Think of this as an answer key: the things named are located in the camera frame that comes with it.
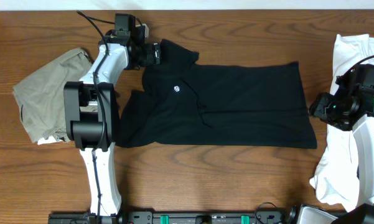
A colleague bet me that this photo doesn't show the folded white garment under khaki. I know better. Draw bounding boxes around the folded white garment under khaki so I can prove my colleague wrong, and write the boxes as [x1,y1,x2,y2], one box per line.
[37,136,63,145]

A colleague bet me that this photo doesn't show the black polo shirt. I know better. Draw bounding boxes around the black polo shirt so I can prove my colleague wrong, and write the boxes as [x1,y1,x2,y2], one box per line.
[116,39,317,149]

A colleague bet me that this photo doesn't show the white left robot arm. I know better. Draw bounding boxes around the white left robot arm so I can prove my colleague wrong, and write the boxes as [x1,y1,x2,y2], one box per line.
[63,26,160,223]

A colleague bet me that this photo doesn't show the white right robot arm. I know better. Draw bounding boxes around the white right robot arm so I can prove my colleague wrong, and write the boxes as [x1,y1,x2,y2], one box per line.
[290,93,374,223]

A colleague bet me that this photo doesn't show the white garment pile right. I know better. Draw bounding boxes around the white garment pile right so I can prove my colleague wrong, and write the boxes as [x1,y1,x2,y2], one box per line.
[309,34,374,212]

